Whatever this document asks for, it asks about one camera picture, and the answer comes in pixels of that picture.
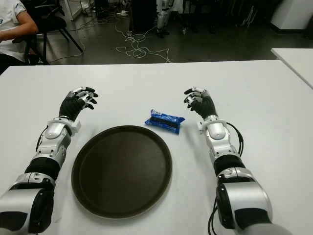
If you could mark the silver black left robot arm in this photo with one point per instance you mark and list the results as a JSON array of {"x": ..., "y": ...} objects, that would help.
[{"x": 51, "y": 137}]

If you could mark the round dark brown tray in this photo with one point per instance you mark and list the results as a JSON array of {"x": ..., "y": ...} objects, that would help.
[{"x": 122, "y": 171}]

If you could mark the black office chair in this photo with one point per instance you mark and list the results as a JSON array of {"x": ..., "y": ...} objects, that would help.
[{"x": 51, "y": 22}]

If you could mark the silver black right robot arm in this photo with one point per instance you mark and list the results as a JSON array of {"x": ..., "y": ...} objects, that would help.
[{"x": 217, "y": 137}]

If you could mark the silver humanoid robot legs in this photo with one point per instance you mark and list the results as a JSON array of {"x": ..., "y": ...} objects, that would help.
[{"x": 162, "y": 17}]

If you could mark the white cabinet with black base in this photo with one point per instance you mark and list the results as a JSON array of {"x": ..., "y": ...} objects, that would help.
[{"x": 291, "y": 12}]

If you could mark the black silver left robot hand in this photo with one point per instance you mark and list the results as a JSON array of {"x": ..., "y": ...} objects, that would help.
[{"x": 69, "y": 105}]

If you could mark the white panel cabinet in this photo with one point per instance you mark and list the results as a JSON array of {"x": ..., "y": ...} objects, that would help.
[{"x": 71, "y": 9}]

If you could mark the blue Oreo cookie package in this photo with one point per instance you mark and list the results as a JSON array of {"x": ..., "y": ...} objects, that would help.
[{"x": 163, "y": 121}]

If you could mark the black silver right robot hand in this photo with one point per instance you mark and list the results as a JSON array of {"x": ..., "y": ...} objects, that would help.
[{"x": 205, "y": 105}]

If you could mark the white side table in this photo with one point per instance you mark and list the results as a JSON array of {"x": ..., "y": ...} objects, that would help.
[{"x": 298, "y": 61}]

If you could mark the black floor cabinet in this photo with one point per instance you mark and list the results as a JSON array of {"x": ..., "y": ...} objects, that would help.
[{"x": 144, "y": 14}]

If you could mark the seated person in white shirt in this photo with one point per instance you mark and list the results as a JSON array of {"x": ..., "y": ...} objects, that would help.
[{"x": 12, "y": 29}]

